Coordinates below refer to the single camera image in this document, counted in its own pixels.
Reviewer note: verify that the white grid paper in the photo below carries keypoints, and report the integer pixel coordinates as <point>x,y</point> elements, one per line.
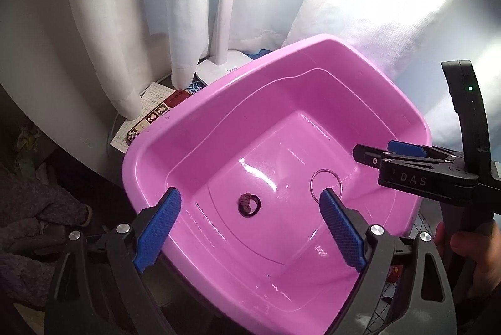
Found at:
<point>154,96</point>

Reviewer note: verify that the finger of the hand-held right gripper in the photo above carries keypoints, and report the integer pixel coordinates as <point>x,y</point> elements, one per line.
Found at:
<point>407,148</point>
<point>426,178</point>

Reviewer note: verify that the blue patterned mat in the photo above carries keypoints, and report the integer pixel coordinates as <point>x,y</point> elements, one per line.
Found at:
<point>195,88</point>

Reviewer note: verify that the purple fuzzy cloth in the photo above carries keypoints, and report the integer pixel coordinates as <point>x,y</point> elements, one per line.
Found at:
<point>31,225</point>

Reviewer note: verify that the person's right hand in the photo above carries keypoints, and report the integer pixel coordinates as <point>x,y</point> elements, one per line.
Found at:
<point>475,247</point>

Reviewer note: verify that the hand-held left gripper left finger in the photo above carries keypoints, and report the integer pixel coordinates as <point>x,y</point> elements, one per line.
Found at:
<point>158,229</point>

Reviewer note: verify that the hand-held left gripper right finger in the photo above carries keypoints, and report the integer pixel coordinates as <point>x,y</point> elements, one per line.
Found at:
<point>342,229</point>

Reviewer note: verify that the white floor lamp stand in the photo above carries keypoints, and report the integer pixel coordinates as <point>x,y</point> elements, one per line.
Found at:
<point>225,26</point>

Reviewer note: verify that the red patterned card strip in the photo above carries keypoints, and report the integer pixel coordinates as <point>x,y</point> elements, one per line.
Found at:
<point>172,100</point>

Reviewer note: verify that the pink plastic basin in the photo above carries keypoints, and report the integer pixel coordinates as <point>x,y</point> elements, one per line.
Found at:
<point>274,147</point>

